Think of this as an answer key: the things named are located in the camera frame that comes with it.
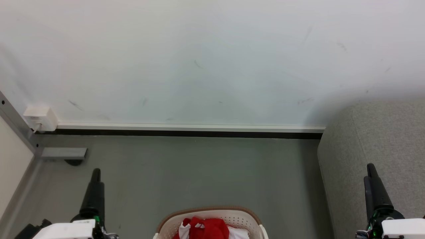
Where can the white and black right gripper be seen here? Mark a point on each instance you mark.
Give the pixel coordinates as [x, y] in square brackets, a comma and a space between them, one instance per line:
[403, 229]

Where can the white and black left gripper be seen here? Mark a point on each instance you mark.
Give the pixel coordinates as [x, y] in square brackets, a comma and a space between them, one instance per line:
[71, 229]

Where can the red jersey with white sleeves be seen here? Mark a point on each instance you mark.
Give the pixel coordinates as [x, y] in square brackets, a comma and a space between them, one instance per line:
[209, 229]

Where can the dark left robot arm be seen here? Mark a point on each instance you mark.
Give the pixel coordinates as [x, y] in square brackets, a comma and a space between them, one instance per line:
[30, 230]

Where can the cream perforated laundry basket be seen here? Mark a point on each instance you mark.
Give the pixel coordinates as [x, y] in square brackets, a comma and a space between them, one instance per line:
[242, 219]

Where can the grey metal foot bar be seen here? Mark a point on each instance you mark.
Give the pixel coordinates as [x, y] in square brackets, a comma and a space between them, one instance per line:
[63, 153]

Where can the grey fabric sofa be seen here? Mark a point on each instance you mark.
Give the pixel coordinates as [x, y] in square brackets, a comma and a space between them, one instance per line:
[375, 139]

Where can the beige cabinet panel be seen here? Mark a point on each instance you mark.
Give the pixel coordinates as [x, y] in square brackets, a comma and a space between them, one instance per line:
[11, 166]

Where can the white garment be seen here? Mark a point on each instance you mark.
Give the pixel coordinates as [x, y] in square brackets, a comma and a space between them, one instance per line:
[239, 233]

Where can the white wall socket box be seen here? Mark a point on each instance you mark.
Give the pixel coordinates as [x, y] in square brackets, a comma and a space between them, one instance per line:
[40, 118]

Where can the grey metal frame post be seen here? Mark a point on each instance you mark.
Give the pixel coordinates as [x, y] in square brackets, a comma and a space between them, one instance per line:
[18, 127]

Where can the white wall skirting strip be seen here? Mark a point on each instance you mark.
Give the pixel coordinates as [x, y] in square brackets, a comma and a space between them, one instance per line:
[189, 127]

